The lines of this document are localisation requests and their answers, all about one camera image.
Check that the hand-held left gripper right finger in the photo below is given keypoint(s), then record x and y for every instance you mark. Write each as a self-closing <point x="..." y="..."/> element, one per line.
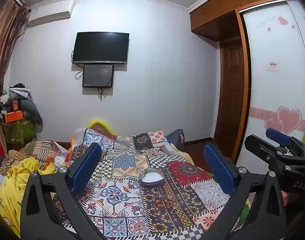
<point x="218" y="170"/>

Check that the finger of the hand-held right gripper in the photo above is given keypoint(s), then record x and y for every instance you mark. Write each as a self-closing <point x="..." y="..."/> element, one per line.
<point x="277" y="136"/>
<point x="260" y="145"/>

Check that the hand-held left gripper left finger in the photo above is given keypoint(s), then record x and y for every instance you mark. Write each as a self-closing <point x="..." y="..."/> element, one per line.
<point x="86" y="170"/>

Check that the purple heart-shaped tin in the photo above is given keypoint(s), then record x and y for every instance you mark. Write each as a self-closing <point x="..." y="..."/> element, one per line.
<point x="151" y="184"/>

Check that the pink heart decal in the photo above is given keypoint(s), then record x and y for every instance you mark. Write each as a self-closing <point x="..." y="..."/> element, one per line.
<point x="288" y="120"/>

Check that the white wardrobe sliding door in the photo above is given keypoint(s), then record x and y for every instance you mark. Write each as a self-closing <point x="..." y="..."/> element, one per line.
<point x="275" y="92"/>

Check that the colourful patchwork blanket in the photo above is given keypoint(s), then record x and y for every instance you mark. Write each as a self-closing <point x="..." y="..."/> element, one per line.
<point x="132" y="160"/>

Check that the yellow round cushion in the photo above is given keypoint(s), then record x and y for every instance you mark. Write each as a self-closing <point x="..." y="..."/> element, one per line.
<point x="97" y="123"/>

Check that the green blanket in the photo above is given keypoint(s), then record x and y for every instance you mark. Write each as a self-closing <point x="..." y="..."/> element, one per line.
<point x="243" y="212"/>

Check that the dark blue pillow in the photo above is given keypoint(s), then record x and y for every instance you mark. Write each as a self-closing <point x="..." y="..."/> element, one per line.
<point x="176" y="140"/>

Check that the dark wooden door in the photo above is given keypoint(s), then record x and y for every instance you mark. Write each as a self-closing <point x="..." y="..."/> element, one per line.
<point x="230" y="92"/>

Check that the paper sticker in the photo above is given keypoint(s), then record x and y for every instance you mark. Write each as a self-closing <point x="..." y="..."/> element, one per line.
<point x="272" y="65"/>

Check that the yellow cloth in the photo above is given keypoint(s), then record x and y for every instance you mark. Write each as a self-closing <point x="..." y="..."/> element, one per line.
<point x="15" y="180"/>

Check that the green bag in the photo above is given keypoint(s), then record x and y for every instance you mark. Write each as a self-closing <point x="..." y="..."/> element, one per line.
<point x="20" y="132"/>

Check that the pile of clothes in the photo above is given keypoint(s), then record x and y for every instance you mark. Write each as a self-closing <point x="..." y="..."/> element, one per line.
<point x="27" y="105"/>

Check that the orange box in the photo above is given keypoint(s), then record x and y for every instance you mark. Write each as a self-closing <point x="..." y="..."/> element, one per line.
<point x="13" y="117"/>

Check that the wooden wardrobe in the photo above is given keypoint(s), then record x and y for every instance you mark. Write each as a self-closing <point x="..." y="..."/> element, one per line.
<point x="212" y="12"/>

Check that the brown striped curtain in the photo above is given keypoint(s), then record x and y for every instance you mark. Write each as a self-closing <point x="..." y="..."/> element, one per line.
<point x="5" y="42"/>

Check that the white air conditioner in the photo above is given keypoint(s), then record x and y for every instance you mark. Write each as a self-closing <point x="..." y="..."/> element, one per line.
<point x="50" y="13"/>

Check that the small black wall monitor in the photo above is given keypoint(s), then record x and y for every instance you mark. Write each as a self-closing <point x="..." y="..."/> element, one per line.
<point x="97" y="76"/>

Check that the black wall television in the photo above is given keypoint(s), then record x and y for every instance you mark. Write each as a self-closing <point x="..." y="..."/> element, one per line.
<point x="100" y="47"/>

